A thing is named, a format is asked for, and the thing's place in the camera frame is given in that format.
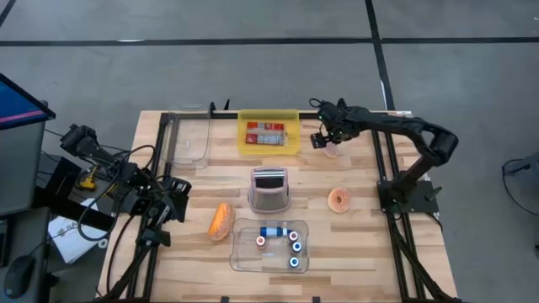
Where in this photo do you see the clear plastic tray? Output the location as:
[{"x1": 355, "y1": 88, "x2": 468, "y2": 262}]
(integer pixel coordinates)
[
  {"x1": 229, "y1": 217, "x2": 311, "y2": 274},
  {"x1": 162, "y1": 111, "x2": 211, "y2": 169}
]

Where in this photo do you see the left wrist camera housing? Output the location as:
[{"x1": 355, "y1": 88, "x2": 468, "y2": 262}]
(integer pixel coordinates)
[{"x1": 166, "y1": 177, "x2": 193, "y2": 197}]

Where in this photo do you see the sugared bread loaf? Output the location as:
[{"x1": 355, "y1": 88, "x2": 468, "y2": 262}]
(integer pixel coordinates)
[{"x1": 208, "y1": 202, "x2": 236, "y2": 242}]

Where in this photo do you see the black aluminium rig frame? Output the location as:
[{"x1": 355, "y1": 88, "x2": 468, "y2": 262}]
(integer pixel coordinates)
[{"x1": 94, "y1": 98, "x2": 462, "y2": 303}]

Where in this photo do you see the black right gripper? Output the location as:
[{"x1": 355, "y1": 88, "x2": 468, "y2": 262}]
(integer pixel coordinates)
[{"x1": 318, "y1": 103, "x2": 359, "y2": 146}]

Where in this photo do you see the yellow black power tool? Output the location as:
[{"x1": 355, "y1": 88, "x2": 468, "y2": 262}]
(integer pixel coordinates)
[{"x1": 75, "y1": 166, "x2": 99, "y2": 191}]

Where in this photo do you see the black computer mouse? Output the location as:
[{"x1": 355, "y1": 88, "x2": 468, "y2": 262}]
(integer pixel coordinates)
[{"x1": 3, "y1": 254, "x2": 37, "y2": 300}]

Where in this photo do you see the monitor with blue screen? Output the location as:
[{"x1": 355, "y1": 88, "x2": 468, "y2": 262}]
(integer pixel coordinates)
[{"x1": 0, "y1": 73, "x2": 56, "y2": 130}]

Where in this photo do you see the yellow plastic tray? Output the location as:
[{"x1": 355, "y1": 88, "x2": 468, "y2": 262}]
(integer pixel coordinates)
[{"x1": 236, "y1": 109, "x2": 302, "y2": 156}]

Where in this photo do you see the black cable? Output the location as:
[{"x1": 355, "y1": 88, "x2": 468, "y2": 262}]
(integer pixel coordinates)
[
  {"x1": 500, "y1": 157, "x2": 539, "y2": 216},
  {"x1": 77, "y1": 144, "x2": 157, "y2": 243}
]

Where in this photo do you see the black slotted arm base plate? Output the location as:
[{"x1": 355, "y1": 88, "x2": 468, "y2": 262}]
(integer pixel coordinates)
[{"x1": 377, "y1": 180, "x2": 440, "y2": 214}]

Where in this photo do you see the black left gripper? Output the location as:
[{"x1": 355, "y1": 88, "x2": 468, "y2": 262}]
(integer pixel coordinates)
[{"x1": 142, "y1": 184, "x2": 189, "y2": 223}]

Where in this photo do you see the white paper booklet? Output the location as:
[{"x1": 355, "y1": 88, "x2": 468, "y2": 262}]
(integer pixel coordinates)
[{"x1": 47, "y1": 197, "x2": 109, "y2": 265}]

